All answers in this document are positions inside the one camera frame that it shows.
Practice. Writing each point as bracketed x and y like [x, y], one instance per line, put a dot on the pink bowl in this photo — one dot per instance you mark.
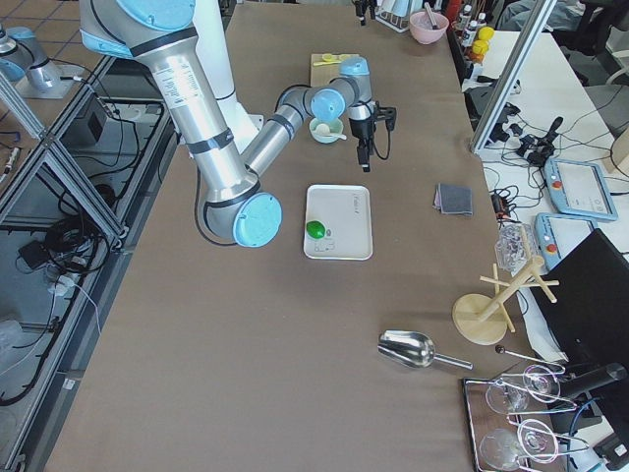
[421, 28]

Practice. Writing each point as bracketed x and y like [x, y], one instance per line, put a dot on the green lime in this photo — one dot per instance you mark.
[315, 229]

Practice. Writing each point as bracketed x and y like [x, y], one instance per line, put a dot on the wooden cup tree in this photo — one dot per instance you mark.
[483, 320]

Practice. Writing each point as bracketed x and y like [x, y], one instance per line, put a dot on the metal scoop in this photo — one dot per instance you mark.
[414, 349]

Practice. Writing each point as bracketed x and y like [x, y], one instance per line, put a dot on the aluminium frame post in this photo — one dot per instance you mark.
[522, 48]

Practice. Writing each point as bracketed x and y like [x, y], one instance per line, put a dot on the mint green bowl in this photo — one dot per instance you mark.
[335, 126]

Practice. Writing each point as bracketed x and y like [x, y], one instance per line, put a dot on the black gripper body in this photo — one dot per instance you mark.
[360, 10]
[359, 130]

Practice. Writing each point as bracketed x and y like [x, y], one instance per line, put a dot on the teach pendant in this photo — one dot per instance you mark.
[559, 234]
[578, 188]

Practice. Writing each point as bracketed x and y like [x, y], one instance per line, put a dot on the cream rabbit tray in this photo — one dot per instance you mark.
[345, 211]

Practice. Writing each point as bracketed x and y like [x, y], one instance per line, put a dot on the wooden cutting board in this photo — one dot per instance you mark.
[324, 74]

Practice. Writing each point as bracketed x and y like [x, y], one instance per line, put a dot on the white wire rack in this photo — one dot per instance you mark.
[394, 14]

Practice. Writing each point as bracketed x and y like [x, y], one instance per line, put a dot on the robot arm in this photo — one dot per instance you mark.
[182, 43]

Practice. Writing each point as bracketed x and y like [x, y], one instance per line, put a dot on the grey folded cloth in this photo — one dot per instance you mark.
[452, 199]

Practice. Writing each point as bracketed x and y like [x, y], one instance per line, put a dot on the wine glass rack tray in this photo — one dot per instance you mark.
[508, 420]

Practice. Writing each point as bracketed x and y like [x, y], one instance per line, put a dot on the white ceramic spoon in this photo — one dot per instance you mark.
[337, 136]

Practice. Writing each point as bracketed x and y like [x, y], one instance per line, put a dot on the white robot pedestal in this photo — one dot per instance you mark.
[213, 54]

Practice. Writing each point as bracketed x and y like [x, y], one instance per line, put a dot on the black monitor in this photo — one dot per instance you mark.
[589, 319]

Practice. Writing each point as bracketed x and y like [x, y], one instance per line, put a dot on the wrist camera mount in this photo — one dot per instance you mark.
[387, 115]

